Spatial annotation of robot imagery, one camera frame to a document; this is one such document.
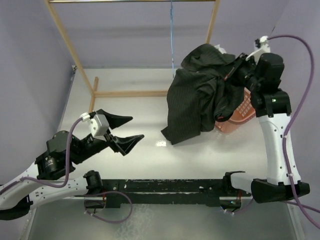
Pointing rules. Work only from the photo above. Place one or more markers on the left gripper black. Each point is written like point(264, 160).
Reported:
point(125, 144)

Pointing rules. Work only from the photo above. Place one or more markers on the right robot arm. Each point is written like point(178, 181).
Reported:
point(273, 109)

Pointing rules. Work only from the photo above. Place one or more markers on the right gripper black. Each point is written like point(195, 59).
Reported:
point(239, 62)

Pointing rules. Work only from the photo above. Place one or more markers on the light blue wire hanger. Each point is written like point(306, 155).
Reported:
point(172, 37)

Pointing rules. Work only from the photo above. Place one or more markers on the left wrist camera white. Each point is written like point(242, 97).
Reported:
point(97, 123)

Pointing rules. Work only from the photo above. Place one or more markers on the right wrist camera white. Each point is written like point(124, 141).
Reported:
point(261, 46)

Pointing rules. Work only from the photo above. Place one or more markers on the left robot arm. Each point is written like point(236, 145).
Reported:
point(48, 178)

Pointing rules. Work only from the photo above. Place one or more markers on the pink plastic basket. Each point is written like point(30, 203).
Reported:
point(244, 113)

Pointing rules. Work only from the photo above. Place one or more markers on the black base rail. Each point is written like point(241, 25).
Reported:
point(208, 192)

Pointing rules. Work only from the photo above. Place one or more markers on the dark pinstriped shirt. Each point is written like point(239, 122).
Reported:
point(198, 96)

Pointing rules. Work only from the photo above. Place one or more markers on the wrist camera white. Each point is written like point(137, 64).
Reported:
point(97, 123)
point(261, 46)

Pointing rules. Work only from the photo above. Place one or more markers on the white shirt tag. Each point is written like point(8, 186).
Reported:
point(220, 49)

